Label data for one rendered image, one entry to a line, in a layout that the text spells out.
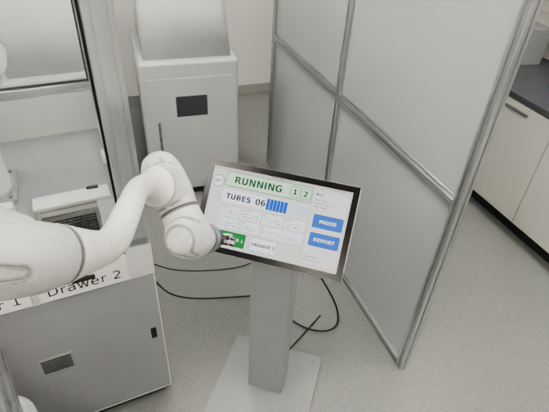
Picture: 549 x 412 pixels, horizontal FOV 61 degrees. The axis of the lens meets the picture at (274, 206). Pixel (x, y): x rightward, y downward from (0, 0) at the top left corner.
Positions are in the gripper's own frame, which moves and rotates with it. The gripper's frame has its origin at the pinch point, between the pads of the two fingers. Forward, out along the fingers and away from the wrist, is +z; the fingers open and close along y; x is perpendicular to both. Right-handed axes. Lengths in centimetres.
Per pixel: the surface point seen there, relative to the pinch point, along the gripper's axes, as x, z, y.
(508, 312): 15, 144, -133
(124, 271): 19.4, 4.9, 34.7
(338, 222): -12.6, 5.0, -34.0
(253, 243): -0.1, 5.2, -8.0
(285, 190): -19.3, 5.2, -14.8
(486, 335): 28, 128, -119
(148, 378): 71, 50, 35
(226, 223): -4.5, 5.3, 2.6
